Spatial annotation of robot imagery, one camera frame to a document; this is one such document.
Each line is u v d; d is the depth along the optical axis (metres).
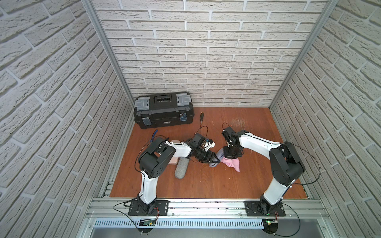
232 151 0.78
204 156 0.81
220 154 0.87
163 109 0.95
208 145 0.81
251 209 0.74
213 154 0.82
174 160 0.87
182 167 0.85
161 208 0.73
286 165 0.47
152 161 0.50
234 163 0.88
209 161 0.79
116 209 0.68
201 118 1.13
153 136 1.00
